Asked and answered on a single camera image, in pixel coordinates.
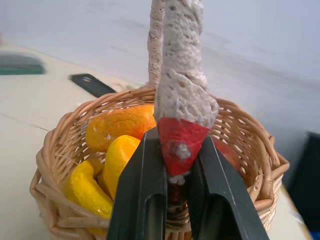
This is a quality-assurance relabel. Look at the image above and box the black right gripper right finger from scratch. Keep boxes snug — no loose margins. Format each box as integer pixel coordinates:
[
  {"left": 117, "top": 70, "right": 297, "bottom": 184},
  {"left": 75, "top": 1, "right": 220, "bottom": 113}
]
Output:
[{"left": 187, "top": 134, "right": 270, "bottom": 240}]

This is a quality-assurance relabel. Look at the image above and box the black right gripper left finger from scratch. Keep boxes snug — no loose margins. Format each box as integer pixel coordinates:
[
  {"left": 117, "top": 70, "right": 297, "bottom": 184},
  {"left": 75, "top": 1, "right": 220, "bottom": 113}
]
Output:
[{"left": 106, "top": 126, "right": 168, "bottom": 240}]

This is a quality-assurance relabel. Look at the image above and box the wicker basket with lace handle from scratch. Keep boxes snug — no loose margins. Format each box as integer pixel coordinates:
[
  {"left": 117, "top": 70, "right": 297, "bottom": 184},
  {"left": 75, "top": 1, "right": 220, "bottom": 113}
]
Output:
[{"left": 29, "top": 0, "right": 290, "bottom": 240}]

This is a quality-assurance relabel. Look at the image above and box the yellow banana bunch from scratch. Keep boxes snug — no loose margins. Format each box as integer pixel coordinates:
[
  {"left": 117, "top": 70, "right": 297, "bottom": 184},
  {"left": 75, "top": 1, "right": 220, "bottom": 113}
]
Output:
[{"left": 61, "top": 134, "right": 141, "bottom": 236}]

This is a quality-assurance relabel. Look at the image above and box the red apple fruit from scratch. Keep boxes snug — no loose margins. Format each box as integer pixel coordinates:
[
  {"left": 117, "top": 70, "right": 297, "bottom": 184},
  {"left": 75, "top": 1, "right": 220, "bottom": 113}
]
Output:
[{"left": 212, "top": 138, "right": 243, "bottom": 173}]

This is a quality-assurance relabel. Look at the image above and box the orange mango fruit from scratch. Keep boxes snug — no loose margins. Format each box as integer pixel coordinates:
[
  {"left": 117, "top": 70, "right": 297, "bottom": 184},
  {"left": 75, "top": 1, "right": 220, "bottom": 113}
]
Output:
[{"left": 85, "top": 103, "right": 157, "bottom": 153}]

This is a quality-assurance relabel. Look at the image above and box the dark blue box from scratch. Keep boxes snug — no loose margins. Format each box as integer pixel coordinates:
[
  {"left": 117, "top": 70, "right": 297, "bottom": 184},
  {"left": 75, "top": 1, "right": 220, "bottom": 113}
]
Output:
[{"left": 287, "top": 131, "right": 320, "bottom": 226}]

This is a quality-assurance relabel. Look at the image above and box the black flat rectangular object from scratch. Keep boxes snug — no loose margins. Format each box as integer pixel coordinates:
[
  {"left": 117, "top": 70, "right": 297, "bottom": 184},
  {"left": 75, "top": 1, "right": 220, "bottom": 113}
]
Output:
[{"left": 70, "top": 73, "right": 117, "bottom": 99}]

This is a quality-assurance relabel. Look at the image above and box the dark green flat object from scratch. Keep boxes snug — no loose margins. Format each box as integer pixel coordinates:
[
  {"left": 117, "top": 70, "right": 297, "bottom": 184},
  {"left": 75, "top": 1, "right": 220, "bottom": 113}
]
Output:
[{"left": 0, "top": 51, "right": 47, "bottom": 76}]

